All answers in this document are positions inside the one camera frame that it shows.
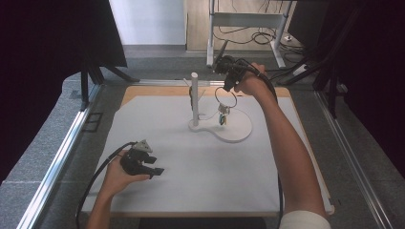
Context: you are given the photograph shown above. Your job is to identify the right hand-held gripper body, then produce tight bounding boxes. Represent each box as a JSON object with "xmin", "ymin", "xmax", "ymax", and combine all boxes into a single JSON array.
[{"xmin": 213, "ymin": 39, "xmax": 247, "ymax": 82}]

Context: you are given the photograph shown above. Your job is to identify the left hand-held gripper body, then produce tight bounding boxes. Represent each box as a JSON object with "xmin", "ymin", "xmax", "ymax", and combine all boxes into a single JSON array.
[{"xmin": 119, "ymin": 138, "xmax": 154, "ymax": 176}]

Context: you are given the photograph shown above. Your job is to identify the key ring with coloured tags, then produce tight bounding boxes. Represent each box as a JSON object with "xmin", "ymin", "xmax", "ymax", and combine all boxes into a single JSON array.
[{"xmin": 214, "ymin": 86, "xmax": 238, "ymax": 126}]

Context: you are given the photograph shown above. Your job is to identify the white key stand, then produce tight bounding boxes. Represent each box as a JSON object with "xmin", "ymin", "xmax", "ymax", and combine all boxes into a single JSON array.
[{"xmin": 182, "ymin": 72, "xmax": 253, "ymax": 143}]

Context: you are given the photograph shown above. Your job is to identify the person's right hand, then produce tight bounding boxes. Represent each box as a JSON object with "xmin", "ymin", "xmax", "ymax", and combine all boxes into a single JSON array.
[{"xmin": 234, "ymin": 62, "xmax": 275, "ymax": 99}]

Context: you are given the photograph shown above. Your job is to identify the person's left hand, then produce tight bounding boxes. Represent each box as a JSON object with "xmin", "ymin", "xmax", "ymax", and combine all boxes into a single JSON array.
[{"xmin": 99, "ymin": 150, "xmax": 151, "ymax": 198}]

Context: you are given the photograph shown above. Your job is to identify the white table mat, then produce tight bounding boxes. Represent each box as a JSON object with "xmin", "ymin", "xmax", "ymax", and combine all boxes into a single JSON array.
[{"xmin": 81, "ymin": 94, "xmax": 332, "ymax": 214}]

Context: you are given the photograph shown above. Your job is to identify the black metal stand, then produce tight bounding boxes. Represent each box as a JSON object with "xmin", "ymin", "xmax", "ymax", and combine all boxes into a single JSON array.
[
  {"xmin": 276, "ymin": 6, "xmax": 361, "ymax": 119},
  {"xmin": 79, "ymin": 56, "xmax": 141, "ymax": 113}
]

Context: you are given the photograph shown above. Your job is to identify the black curtain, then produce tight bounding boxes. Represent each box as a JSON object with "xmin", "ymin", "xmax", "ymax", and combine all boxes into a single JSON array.
[
  {"xmin": 0, "ymin": 0, "xmax": 128, "ymax": 185},
  {"xmin": 288, "ymin": 0, "xmax": 405, "ymax": 179}
]

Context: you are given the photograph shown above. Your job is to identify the white sleeve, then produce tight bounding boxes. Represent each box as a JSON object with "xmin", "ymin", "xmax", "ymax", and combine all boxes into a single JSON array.
[{"xmin": 279, "ymin": 209, "xmax": 332, "ymax": 229}]

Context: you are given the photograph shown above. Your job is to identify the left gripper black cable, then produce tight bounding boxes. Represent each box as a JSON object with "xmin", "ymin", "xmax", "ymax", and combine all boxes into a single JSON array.
[{"xmin": 75, "ymin": 141, "xmax": 138, "ymax": 229}]

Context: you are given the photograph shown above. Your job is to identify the black floor cables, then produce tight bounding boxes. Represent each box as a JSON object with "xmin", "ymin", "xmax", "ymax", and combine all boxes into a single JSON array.
[{"xmin": 213, "ymin": 25, "xmax": 309, "ymax": 56}]

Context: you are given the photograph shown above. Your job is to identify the white desk frame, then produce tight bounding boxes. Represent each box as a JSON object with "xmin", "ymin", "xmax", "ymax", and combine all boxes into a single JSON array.
[{"xmin": 205, "ymin": 0, "xmax": 292, "ymax": 70}]

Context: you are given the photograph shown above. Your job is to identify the aluminium rail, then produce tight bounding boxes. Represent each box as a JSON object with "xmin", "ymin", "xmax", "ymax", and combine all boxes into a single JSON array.
[
  {"xmin": 313, "ymin": 90, "xmax": 394, "ymax": 229},
  {"xmin": 15, "ymin": 84, "xmax": 103, "ymax": 229},
  {"xmin": 127, "ymin": 79, "xmax": 224, "ymax": 88}
]

